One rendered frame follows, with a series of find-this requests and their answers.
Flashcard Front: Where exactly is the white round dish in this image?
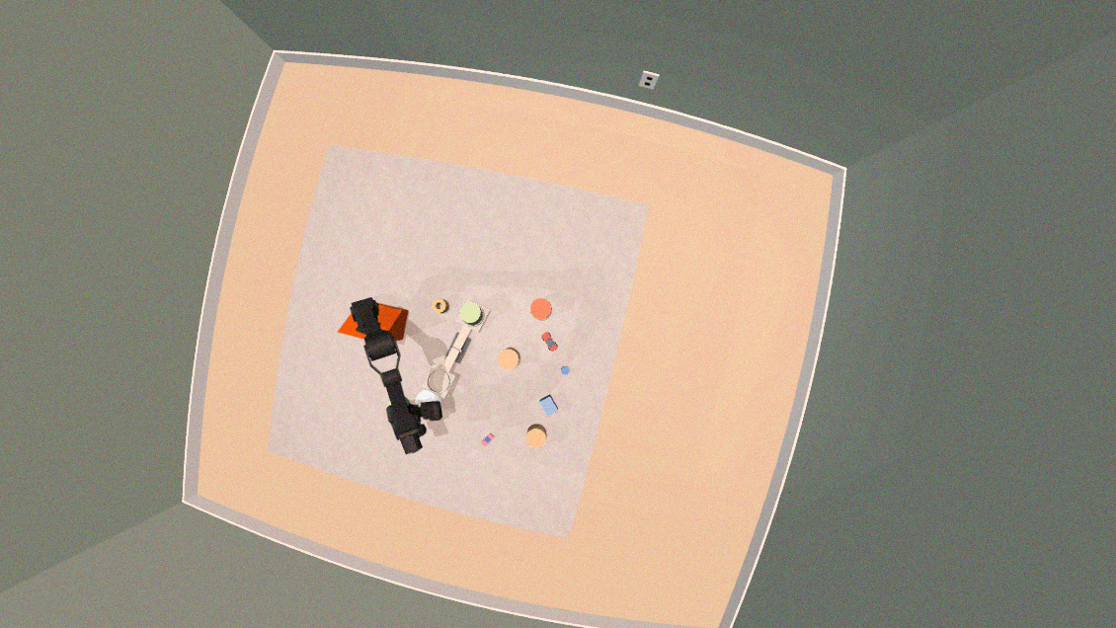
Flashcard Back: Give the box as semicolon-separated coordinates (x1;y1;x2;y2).
415;390;442;404

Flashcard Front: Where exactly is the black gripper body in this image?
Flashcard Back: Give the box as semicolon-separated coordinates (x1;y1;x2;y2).
386;400;442;422

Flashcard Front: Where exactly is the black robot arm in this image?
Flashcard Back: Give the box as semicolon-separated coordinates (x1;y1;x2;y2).
350;297;427;454

